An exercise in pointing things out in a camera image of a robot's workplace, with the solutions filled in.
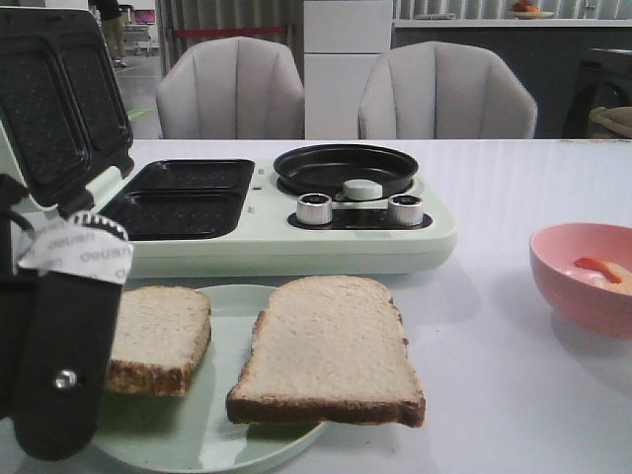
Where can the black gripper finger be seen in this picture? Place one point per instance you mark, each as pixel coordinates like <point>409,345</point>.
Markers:
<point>67,289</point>

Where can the white bread slice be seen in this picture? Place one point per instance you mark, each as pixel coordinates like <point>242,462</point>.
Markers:
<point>162,333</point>
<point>328,349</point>

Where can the mint green sandwich maker lid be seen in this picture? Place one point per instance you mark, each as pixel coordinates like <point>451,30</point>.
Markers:
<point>65,135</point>

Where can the pink plastic bowl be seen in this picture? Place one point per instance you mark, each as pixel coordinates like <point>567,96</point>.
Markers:
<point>568,289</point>

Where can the orange cooked shrimp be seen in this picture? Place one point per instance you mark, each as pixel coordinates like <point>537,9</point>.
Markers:
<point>606,274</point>

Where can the mint green breakfast maker base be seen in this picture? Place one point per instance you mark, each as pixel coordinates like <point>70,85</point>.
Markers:
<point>230,218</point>

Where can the mint green round plate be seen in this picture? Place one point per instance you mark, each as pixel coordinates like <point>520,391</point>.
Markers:
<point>191,433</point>

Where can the left grey upholstered chair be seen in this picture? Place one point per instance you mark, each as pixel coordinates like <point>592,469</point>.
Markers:
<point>235,88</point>

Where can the grey upholstered chair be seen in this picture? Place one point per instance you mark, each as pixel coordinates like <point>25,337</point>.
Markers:
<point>444,90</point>
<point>235,88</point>

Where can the left silver control knob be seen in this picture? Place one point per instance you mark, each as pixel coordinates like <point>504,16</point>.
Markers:
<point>314,209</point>

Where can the silver control knob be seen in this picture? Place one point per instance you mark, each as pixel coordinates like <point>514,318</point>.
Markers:
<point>405,210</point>
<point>314,209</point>

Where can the person in background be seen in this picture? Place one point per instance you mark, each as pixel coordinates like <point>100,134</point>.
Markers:
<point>111,21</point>

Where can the black round frying pan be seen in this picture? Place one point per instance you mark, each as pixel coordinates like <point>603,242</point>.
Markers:
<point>324,168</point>

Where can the right silver control knob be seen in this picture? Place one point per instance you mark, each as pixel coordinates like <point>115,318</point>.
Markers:
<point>405,210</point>

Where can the white cabinet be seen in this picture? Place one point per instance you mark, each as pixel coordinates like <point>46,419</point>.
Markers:
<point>341,42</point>

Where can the right grey upholstered chair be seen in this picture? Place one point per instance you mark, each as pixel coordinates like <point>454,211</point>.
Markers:
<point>444,90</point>

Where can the fruit plate on counter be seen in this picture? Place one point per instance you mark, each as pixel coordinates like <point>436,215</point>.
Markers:
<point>526,10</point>

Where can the dark appliance at right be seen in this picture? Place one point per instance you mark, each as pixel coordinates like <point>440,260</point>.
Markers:
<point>603,80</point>

